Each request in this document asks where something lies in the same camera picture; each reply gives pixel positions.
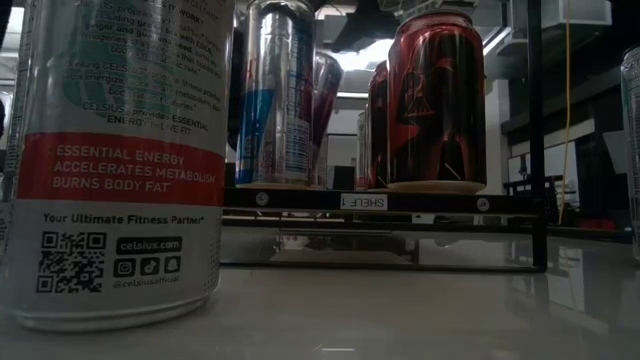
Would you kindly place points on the blue silver Red Bull can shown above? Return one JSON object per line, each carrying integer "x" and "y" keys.
{"x": 330, "y": 90}
{"x": 280, "y": 125}

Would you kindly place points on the red Coca-Cola can white script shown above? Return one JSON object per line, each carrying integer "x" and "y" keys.
{"x": 378, "y": 140}

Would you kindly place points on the red Coca-Cola can black print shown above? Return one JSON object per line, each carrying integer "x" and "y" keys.
{"x": 440, "y": 125}

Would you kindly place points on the bright ceiling light panel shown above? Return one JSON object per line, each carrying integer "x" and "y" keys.
{"x": 365, "y": 57}

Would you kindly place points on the ceiling strip light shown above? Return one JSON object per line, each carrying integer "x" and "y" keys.
{"x": 352, "y": 94}

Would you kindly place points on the wooden tray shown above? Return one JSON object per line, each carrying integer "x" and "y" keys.
{"x": 300, "y": 201}

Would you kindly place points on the black monitor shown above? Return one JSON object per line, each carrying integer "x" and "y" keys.
{"x": 345, "y": 177}

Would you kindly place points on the white ceiling box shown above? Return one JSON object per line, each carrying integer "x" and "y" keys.
{"x": 575, "y": 12}

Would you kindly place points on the red low object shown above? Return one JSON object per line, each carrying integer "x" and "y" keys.
{"x": 595, "y": 224}

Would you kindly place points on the black aluminium table frame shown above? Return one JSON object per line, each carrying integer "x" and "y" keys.
{"x": 590, "y": 234}

